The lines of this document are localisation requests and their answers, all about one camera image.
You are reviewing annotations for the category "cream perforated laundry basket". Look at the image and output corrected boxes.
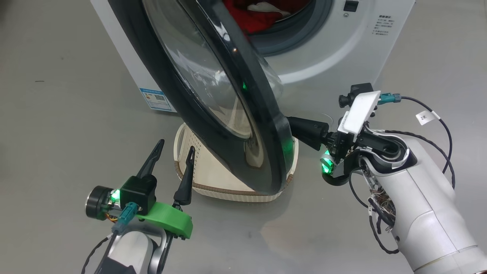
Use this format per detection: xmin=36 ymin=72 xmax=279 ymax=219
xmin=173 ymin=123 xmax=299 ymax=202

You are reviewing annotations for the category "black glass washing machine door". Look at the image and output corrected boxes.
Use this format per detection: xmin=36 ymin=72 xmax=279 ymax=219
xmin=108 ymin=0 xmax=296 ymax=194

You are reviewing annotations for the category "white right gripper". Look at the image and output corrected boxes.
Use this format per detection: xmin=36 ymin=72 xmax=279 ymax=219
xmin=287 ymin=91 xmax=381 ymax=161

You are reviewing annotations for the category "white front-load washing machine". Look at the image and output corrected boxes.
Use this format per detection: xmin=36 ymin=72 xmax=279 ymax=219
xmin=91 ymin=0 xmax=416 ymax=113

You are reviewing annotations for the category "black cable teal plug tagged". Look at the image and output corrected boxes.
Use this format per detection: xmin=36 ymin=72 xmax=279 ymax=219
xmin=380 ymin=91 xmax=453 ymax=175

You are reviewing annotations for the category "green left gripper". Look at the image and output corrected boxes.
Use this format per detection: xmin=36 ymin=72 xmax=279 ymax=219
xmin=136 ymin=139 xmax=196 ymax=240

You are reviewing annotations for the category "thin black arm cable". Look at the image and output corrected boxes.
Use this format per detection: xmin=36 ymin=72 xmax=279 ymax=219
xmin=384 ymin=130 xmax=456 ymax=189

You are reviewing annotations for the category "red and white jersey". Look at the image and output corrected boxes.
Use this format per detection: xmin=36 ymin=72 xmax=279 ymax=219
xmin=223 ymin=0 xmax=311 ymax=35

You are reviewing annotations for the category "blue energy label sticker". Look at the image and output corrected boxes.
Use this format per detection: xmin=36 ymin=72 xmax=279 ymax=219
xmin=139 ymin=88 xmax=178 ymax=113

